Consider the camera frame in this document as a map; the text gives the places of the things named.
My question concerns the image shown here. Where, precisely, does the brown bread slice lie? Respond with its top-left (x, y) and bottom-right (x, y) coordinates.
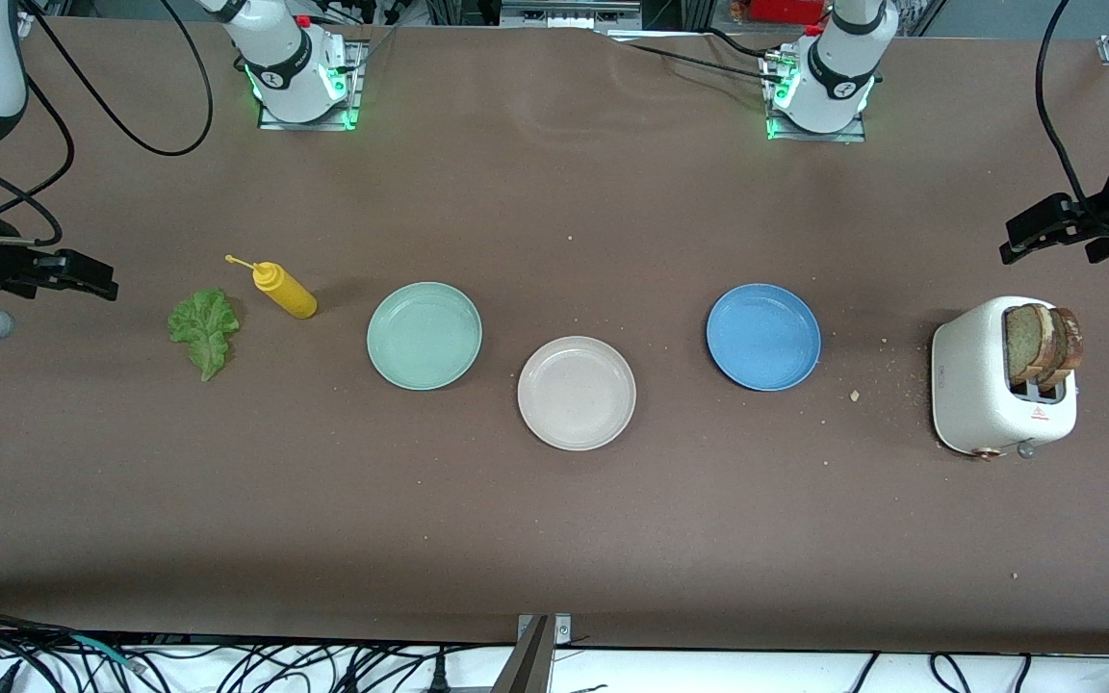
top-left (1003, 303), bottom-right (1061, 384)
top-left (1045, 306), bottom-right (1085, 391)

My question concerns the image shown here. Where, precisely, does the green lettuce leaf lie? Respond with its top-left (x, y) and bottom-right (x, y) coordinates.
top-left (168, 288), bottom-right (241, 383)

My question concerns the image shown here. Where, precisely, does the yellow mustard squeeze bottle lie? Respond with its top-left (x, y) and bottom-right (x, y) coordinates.
top-left (224, 254), bottom-right (319, 321)

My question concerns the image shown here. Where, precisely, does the blue plate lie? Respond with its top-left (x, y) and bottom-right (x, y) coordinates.
top-left (706, 283), bottom-right (822, 393)

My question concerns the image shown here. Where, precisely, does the mint green plate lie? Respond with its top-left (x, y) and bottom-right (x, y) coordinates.
top-left (367, 281), bottom-right (483, 392)

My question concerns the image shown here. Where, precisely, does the beige plate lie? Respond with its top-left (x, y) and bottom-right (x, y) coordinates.
top-left (517, 335), bottom-right (637, 452)

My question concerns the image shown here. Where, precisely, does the white toaster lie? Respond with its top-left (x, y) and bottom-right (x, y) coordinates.
top-left (931, 295), bottom-right (1079, 461)

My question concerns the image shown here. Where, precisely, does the red background box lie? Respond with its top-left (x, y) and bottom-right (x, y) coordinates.
top-left (745, 0), bottom-right (830, 25)

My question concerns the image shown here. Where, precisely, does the grey metal beam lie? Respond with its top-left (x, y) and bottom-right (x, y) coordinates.
top-left (490, 616), bottom-right (555, 693)

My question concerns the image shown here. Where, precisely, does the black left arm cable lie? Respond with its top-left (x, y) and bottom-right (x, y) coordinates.
top-left (1036, 0), bottom-right (1109, 237)

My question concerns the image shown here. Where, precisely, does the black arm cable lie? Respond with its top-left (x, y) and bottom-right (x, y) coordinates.
top-left (0, 0), bottom-right (216, 249)
top-left (1036, 0), bottom-right (1109, 237)

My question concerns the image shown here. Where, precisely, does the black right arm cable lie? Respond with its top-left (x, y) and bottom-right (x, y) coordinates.
top-left (0, 0), bottom-right (216, 249)

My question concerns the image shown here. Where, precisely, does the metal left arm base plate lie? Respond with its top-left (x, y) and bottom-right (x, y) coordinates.
top-left (764, 48), bottom-right (869, 143)

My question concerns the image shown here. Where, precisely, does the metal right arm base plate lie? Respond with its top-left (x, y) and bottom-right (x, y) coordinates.
top-left (258, 38), bottom-right (365, 131)

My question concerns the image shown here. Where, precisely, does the black table power cable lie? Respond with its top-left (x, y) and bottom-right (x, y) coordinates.
top-left (694, 27), bottom-right (775, 64)
top-left (612, 38), bottom-right (787, 84)

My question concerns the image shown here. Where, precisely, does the teal floor cable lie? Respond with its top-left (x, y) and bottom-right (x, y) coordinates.
top-left (68, 633), bottom-right (146, 672)

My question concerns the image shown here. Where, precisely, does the aluminium frame profile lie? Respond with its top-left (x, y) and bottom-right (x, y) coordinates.
top-left (500, 0), bottom-right (644, 32)

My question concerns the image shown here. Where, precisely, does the metal table edge bracket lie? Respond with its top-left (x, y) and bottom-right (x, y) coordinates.
top-left (516, 613), bottom-right (573, 648)

